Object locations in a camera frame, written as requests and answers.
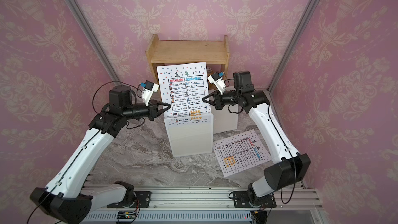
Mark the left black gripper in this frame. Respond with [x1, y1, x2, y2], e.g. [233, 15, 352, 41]
[122, 99, 172, 122]

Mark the paper menu sheet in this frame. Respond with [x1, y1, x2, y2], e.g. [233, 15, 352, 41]
[157, 62, 211, 123]
[213, 130, 272, 177]

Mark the white rack board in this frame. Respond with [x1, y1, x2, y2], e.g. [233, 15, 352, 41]
[164, 114, 214, 157]
[210, 105, 239, 134]

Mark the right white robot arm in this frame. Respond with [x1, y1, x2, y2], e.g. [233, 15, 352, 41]
[202, 71, 311, 206]

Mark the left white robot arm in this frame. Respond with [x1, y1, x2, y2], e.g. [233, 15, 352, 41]
[30, 81, 171, 224]

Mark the wooden two-tier shelf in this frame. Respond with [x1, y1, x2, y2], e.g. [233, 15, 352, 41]
[145, 34, 230, 84]

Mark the small green circuit board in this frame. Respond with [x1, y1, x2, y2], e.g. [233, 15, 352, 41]
[116, 211, 138, 221]

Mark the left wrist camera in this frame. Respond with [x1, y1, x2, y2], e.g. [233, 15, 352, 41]
[140, 80, 159, 106]

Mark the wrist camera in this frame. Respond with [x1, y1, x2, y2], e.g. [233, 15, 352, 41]
[140, 80, 159, 106]
[207, 72, 226, 95]

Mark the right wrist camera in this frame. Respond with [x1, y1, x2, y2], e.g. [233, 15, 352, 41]
[207, 72, 226, 95]

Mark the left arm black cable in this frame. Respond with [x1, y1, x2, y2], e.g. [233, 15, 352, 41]
[92, 80, 143, 114]

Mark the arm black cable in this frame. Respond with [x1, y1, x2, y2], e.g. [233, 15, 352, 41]
[281, 158, 297, 205]
[92, 80, 143, 114]

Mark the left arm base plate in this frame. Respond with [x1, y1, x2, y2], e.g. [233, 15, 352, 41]
[106, 191, 151, 209]

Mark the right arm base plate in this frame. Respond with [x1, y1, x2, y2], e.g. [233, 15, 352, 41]
[228, 190, 277, 208]

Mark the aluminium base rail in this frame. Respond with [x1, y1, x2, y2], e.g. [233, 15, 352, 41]
[80, 185, 329, 224]

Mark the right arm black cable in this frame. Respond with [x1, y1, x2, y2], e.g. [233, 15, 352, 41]
[281, 158, 297, 205]

